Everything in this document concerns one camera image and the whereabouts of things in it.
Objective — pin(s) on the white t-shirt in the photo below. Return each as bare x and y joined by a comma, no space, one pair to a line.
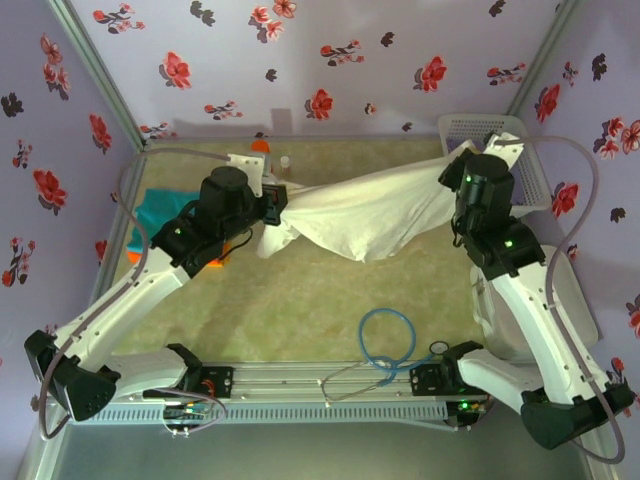
360,215

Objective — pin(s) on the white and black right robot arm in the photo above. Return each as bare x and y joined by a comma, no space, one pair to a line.
540,325

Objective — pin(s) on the orange bottle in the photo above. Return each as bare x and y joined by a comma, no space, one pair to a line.
260,146

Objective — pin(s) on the teal folded t-shirt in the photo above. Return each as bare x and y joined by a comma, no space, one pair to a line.
160,205

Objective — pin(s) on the small white-capped vial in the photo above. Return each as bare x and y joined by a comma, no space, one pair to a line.
285,162

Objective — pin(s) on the white plastic basket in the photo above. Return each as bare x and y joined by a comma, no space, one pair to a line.
470,125

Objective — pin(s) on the orange folded t-shirt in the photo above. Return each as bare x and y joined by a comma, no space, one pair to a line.
136,257

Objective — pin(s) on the blue stethoscope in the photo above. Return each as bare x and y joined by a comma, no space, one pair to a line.
384,361

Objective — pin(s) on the small electronics board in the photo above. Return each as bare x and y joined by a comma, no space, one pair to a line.
187,412

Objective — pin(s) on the aluminium frame post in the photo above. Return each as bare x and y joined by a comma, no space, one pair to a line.
542,55
100,75

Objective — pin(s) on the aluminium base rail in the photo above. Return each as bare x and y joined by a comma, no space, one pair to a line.
280,382

